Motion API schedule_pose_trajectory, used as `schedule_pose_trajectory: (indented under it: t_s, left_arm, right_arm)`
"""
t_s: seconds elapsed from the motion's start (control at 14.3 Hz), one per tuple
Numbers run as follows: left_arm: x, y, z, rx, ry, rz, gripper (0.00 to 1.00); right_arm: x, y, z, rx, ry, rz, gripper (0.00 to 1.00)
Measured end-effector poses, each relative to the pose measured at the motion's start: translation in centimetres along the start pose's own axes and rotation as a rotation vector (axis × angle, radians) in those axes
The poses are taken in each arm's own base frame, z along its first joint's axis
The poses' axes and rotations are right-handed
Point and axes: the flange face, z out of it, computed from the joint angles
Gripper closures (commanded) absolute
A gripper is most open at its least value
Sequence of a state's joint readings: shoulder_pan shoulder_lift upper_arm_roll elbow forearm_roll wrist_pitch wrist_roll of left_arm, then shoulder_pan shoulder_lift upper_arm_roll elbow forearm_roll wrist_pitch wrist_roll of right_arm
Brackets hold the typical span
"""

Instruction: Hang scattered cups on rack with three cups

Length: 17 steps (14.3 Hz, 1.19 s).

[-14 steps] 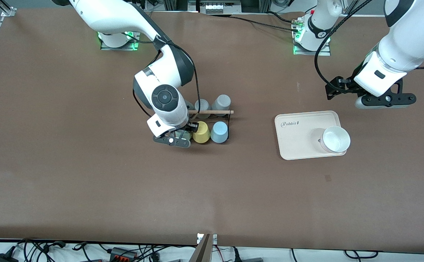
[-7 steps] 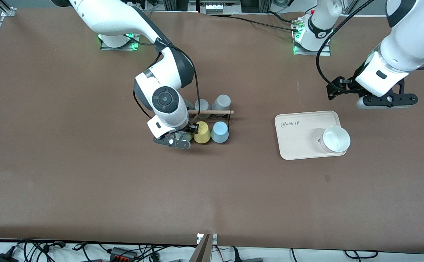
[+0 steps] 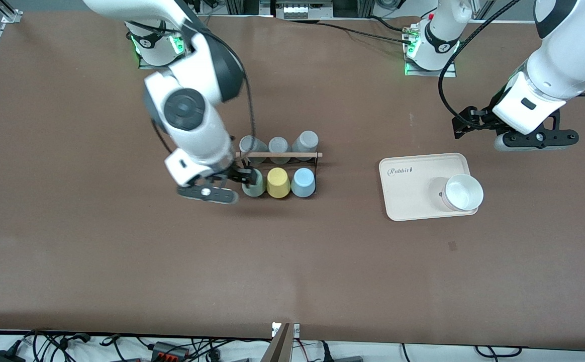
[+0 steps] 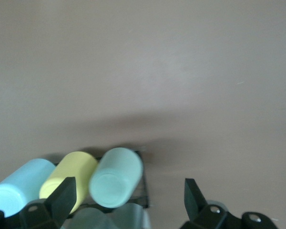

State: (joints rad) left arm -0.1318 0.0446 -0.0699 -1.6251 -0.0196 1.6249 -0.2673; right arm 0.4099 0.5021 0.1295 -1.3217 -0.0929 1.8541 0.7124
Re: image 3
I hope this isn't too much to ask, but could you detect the pale green cup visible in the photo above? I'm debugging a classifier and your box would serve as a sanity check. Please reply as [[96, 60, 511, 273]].
[[241, 168, 266, 198]]

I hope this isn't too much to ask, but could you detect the light blue cup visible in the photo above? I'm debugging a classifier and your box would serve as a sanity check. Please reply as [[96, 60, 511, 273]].
[[290, 168, 316, 198]]

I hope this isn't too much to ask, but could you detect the yellow cup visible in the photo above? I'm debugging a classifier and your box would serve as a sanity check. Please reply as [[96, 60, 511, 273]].
[[266, 167, 291, 199]]

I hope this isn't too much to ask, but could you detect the grey cup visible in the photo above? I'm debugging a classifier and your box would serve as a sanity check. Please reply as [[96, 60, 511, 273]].
[[239, 136, 268, 164], [268, 137, 290, 164], [291, 130, 320, 161]]

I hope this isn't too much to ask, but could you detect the white round bowl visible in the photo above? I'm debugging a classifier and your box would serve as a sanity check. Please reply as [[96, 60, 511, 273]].
[[441, 173, 484, 212]]

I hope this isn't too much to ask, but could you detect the beige plastic tray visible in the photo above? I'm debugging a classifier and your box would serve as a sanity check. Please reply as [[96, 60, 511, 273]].
[[379, 153, 479, 222]]

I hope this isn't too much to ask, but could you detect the white power strip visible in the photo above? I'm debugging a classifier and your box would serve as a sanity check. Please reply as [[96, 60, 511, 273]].
[[275, 0, 334, 20]]

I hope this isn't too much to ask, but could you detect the black strip with orange sockets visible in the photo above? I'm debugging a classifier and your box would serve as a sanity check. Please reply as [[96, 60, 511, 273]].
[[151, 341, 192, 362]]

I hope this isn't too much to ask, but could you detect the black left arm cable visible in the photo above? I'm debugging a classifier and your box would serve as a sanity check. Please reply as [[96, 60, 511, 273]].
[[438, 0, 522, 126]]

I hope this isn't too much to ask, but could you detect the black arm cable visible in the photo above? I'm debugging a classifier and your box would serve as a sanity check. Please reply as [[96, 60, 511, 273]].
[[438, 0, 522, 126], [149, 28, 257, 151]]

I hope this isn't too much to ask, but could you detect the black wire cup rack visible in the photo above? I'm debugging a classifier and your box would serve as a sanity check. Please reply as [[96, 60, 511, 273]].
[[236, 156, 322, 198]]

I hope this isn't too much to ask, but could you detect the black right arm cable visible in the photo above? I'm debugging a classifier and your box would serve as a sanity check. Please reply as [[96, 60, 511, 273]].
[[149, 28, 257, 151]]

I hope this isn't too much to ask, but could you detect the black cable on table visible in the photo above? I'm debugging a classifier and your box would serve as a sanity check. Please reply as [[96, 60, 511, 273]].
[[292, 19, 406, 43]]

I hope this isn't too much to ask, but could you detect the grey metal camera post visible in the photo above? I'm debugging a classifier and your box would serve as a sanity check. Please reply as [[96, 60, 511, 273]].
[[261, 322, 301, 362]]

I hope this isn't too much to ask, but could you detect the black floor cable loop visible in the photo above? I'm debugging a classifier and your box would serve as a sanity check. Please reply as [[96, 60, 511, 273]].
[[475, 345, 524, 358]]

